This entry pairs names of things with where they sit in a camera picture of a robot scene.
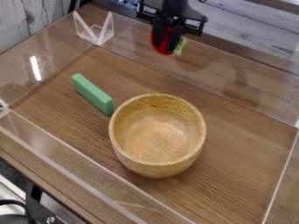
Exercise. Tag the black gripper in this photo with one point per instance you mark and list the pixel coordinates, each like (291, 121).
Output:
(178, 14)

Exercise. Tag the red plush strawberry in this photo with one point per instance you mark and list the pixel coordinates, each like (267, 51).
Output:
(161, 48)

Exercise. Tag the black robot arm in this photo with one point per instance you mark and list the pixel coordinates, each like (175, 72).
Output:
(172, 18)

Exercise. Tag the green rectangular block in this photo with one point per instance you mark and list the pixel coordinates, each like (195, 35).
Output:
(93, 94)

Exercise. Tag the wooden bowl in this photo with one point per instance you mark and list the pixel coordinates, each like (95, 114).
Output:
(157, 132)

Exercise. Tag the clear acrylic tray enclosure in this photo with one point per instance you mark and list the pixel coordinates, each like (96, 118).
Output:
(53, 134)

